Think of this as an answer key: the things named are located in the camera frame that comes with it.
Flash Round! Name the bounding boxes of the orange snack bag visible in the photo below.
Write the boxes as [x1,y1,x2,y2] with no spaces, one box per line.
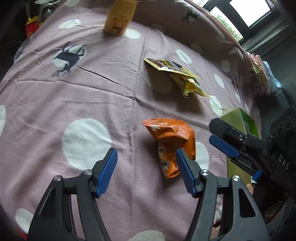
[142,118,196,179]

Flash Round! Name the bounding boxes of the green cardboard box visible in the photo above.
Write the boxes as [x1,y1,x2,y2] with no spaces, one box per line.
[221,108,259,184]

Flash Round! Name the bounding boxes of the yellow green snack packet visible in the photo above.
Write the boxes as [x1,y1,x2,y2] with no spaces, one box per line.
[170,73,209,98]

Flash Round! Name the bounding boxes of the crumpled clothes pile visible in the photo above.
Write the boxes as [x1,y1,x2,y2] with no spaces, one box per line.
[244,51,282,97]

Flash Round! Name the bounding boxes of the dark yellow flat snack packet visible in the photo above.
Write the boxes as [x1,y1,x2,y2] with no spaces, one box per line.
[144,59,200,79]

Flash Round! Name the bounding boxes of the window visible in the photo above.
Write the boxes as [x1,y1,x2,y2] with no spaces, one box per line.
[193,0,280,44]

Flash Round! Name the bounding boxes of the pink polka dot deer cloth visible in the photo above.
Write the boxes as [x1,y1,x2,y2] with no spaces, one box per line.
[1,1,261,240]

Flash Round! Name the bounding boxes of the yellow bear bottle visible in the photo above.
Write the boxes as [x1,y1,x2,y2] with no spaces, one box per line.
[103,0,140,36]

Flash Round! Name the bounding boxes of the red yellow package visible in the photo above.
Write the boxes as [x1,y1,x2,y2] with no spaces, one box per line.
[25,16,43,37]

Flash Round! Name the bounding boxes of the black camera device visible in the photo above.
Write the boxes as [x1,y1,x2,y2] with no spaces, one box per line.
[270,105,295,144]

